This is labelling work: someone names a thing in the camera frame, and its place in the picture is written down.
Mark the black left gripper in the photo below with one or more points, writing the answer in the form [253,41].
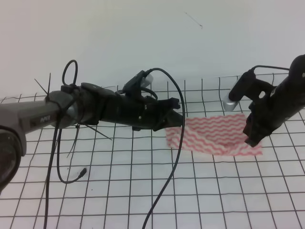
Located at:
[144,112]

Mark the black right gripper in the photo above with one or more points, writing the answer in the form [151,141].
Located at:
[267,114]

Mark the pink wavy striped towel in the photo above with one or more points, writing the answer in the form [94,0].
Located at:
[218,135]

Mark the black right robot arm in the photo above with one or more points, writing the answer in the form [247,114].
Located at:
[292,89]

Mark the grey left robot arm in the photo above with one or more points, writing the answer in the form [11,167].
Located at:
[14,125]

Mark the white black-grid tablecloth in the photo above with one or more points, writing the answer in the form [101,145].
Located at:
[118,174]

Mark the black zip tie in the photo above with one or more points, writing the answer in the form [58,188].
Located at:
[70,105]

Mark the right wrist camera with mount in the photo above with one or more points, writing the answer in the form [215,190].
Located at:
[249,86]

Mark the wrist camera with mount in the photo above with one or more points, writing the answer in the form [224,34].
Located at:
[249,86]
[134,87]

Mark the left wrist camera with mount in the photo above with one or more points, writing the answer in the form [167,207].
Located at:
[134,87]

